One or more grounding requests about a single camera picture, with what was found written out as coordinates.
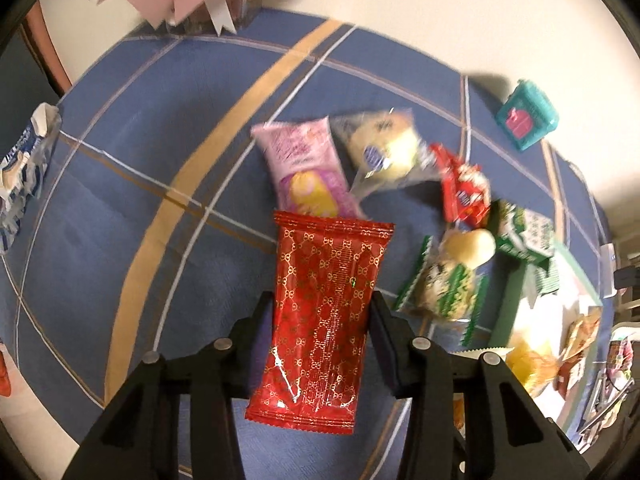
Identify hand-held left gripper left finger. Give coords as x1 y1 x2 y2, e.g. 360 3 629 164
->
65 290 276 480

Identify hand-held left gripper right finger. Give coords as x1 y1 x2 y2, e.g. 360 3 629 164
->
370 290 593 480

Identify red gold-patterned snack packet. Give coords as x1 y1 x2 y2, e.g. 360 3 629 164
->
244 211 396 433

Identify teal shallow tray box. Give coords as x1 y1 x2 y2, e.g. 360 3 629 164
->
492 240 606 441

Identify clear packet with yellow cake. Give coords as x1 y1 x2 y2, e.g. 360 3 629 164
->
330 107 441 201

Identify green packet with cake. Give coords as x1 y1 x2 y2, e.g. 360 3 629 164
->
392 235 493 346

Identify heart-shaped yellow cake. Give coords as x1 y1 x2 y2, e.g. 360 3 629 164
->
442 227 497 268

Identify yellow barcode snack packet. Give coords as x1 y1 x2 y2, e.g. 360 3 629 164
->
505 340 561 398

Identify red cartoon snack packet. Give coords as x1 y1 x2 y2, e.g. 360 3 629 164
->
430 142 493 226

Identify dark red snack packet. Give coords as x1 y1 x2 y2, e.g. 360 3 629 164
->
555 357 588 401

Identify green snack carton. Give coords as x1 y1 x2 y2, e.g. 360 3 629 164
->
489 199 562 295

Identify pink swiss roll packet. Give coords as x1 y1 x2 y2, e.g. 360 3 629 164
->
250 116 368 220

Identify pile of colourful accessories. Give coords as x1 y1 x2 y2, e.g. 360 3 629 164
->
580 340 636 441

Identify white power strip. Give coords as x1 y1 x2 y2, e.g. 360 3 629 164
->
600 242 617 298

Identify red white packet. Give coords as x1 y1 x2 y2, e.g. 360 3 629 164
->
0 342 13 398

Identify black power adapter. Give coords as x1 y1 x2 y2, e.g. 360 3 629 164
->
614 266 640 293

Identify teal toy house box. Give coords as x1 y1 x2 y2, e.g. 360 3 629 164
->
495 79 560 152

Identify blue white crumpled packet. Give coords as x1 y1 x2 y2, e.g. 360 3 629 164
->
0 102 63 256

